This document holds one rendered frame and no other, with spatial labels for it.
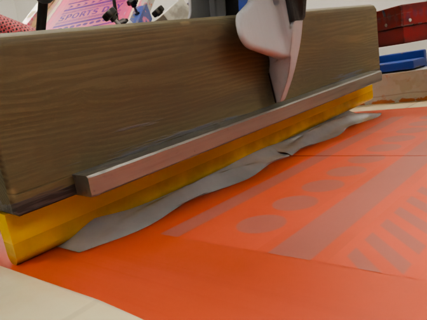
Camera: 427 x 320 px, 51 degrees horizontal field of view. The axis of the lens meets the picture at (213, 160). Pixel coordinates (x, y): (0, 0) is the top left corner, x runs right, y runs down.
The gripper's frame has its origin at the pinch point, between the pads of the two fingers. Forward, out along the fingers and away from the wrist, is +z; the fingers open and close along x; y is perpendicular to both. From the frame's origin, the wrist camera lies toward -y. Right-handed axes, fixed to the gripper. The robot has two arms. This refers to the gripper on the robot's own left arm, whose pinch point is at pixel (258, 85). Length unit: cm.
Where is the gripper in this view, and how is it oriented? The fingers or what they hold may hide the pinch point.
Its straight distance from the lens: 34.0
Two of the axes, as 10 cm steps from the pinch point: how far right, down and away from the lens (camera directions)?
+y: -6.5, 2.5, -7.2
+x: 7.4, 0.0, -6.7
